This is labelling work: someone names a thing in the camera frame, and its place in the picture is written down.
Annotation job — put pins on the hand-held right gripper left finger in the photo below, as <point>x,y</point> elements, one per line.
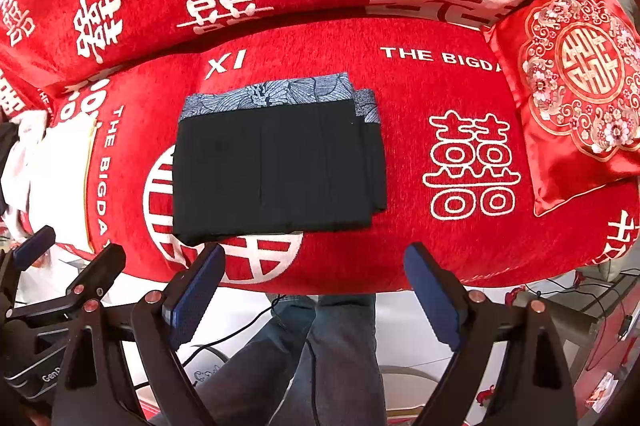
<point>195,293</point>

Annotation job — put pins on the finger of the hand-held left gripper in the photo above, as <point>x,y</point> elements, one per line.
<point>35,248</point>
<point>100,268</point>

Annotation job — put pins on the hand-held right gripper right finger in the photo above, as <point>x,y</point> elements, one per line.
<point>435,301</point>

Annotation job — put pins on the black pants with patterned waistband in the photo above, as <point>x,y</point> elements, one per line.
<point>275,166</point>

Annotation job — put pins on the white cloth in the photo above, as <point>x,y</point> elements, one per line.
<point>55,176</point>

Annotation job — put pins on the round beige stool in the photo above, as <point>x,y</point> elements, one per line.
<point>407,381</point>

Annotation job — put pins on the person's legs in jeans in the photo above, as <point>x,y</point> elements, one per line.
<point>320,356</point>

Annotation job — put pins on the grey side table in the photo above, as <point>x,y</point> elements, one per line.
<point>585,321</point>

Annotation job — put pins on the red printed sofa cover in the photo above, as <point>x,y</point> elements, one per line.
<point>440,81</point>

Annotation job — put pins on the red embroidered satin cushion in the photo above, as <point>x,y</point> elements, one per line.
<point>575,96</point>

